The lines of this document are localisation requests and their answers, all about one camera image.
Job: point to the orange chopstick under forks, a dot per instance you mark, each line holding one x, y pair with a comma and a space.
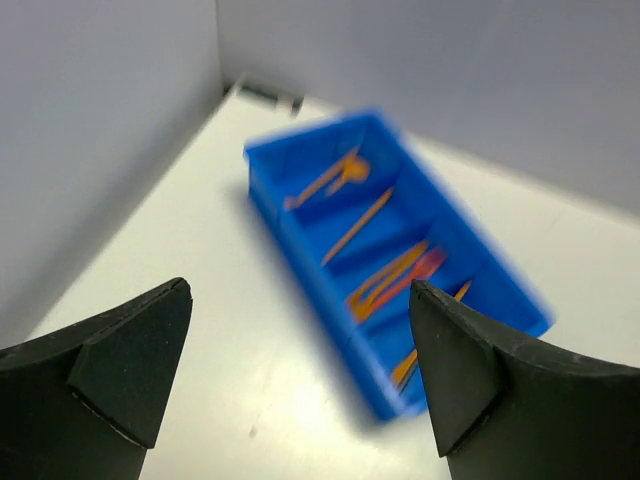
402, 373

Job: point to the red-orange chopstick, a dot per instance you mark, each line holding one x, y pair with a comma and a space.
460, 294

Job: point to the orange fork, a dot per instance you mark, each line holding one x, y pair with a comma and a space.
362, 299
388, 282

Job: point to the red-orange plastic fork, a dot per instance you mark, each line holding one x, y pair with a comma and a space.
423, 268

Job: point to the orange spoon small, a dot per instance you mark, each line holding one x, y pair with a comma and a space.
354, 170

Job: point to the orange spoon large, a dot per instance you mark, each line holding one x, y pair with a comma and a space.
320, 183

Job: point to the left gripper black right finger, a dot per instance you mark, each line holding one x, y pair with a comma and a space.
506, 405

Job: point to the orange chopstick crossing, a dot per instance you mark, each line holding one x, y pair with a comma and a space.
358, 225

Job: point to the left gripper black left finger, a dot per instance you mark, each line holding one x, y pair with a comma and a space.
87, 401

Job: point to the blue divided plastic tray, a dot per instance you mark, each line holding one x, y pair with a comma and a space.
283, 164

